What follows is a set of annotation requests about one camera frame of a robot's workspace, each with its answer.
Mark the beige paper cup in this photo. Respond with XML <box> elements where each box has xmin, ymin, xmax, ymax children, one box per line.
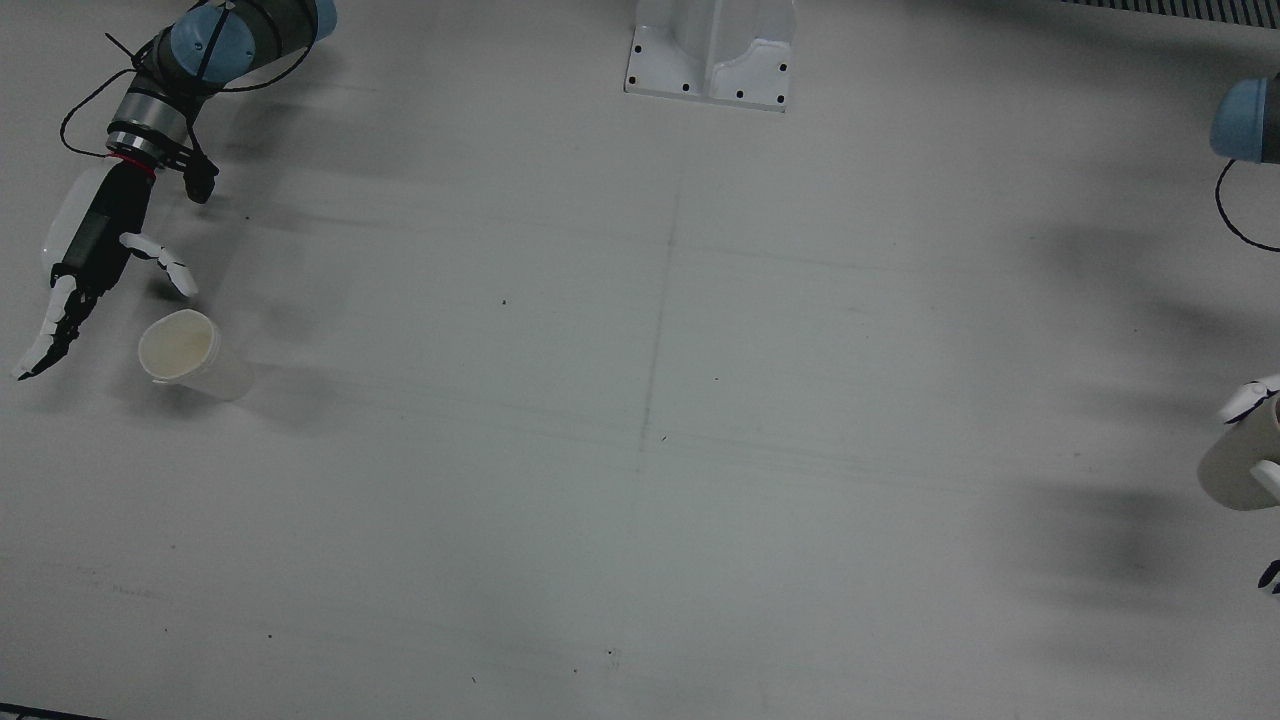
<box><xmin>1198</xmin><ymin>395</ymin><xmax>1280</xmax><ymax>513</ymax></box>

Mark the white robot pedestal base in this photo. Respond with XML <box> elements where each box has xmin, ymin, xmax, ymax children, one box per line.
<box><xmin>625</xmin><ymin>0</ymin><xmax>796</xmax><ymax>111</ymax></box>

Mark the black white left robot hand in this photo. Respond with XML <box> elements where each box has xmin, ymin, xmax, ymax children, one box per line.
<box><xmin>1218</xmin><ymin>375</ymin><xmax>1280</xmax><ymax>501</ymax></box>

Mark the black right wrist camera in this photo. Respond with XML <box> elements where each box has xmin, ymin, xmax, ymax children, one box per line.
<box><xmin>180</xmin><ymin>150</ymin><xmax>219</xmax><ymax>206</ymax></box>

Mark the white paper cup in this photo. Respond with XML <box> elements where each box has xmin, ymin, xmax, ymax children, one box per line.
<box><xmin>138</xmin><ymin>308</ymin><xmax>253</xmax><ymax>401</ymax></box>

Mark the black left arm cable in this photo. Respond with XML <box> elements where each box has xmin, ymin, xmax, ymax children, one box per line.
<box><xmin>1215</xmin><ymin>160</ymin><xmax>1280</xmax><ymax>253</ymax></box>

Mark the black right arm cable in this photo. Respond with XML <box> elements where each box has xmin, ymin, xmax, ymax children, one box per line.
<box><xmin>60</xmin><ymin>5</ymin><xmax>321</xmax><ymax>161</ymax></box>

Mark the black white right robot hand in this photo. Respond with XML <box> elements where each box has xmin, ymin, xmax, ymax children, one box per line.
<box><xmin>15</xmin><ymin>162</ymin><xmax>199</xmax><ymax>381</ymax></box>

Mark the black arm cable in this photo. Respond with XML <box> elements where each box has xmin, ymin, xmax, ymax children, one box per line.
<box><xmin>1215</xmin><ymin>160</ymin><xmax>1280</xmax><ymax>253</ymax></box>
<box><xmin>60</xmin><ymin>5</ymin><xmax>321</xmax><ymax>161</ymax></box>

